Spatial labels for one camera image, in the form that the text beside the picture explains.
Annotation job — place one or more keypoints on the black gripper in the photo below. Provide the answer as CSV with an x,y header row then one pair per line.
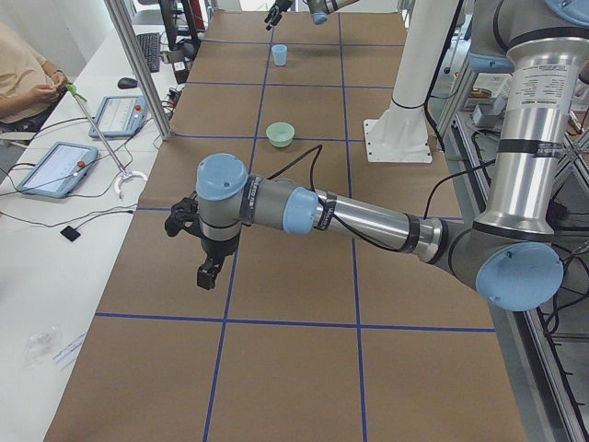
x,y
280,7
218,249

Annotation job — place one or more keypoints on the light blue plastic cup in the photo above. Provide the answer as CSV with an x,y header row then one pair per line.
x,y
279,53

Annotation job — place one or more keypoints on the green ceramic bowl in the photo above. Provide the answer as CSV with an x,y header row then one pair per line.
x,y
280,134

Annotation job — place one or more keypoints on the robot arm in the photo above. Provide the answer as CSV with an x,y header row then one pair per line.
x,y
505,254
318,9

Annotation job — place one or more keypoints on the black keyboard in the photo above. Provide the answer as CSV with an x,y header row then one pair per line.
x,y
149,44

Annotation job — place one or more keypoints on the small black square pad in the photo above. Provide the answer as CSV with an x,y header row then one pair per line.
x,y
70,233

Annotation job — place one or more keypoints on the black computer mouse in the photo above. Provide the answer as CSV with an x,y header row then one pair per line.
x,y
127,83

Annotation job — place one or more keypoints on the white central pillar base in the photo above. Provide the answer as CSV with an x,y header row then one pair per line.
x,y
400,135

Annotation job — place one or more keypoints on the near blue teach pendant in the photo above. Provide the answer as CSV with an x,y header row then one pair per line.
x,y
59,171

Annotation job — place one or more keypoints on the blue teach pendant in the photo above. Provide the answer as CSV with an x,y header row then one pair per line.
x,y
121,116
59,171

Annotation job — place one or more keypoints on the far blue teach pendant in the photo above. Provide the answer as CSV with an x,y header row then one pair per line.
x,y
121,116

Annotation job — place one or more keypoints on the clear plastic bag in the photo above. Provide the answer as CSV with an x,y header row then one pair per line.
x,y
40,346

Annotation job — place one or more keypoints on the metal reacher grabber stick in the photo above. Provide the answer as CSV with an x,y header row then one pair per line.
x,y
124,174

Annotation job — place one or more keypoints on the person in beige shirt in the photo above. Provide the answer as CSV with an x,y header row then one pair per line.
x,y
31,86

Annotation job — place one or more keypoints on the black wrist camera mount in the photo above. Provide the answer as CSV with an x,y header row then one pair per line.
x,y
184,216

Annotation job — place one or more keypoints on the aluminium frame post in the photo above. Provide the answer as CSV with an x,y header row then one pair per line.
x,y
124,28

